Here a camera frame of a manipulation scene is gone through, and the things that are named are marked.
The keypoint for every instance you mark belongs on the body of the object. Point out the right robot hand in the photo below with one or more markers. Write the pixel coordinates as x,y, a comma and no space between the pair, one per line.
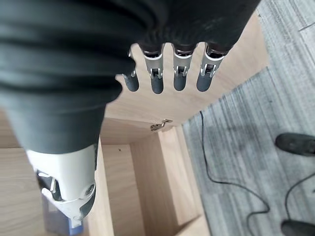
61,61

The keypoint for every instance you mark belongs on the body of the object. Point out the wooden cabinet door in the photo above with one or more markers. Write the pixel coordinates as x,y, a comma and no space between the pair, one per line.
172,105

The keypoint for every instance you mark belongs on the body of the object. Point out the wooden office cabinet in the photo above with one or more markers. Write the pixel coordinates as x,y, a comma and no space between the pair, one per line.
147,184

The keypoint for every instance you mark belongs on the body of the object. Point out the silver door hinge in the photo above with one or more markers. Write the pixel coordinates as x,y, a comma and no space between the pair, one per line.
160,125

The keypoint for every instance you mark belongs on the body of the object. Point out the dark robot foot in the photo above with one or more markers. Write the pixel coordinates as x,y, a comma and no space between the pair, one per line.
295,143
299,228

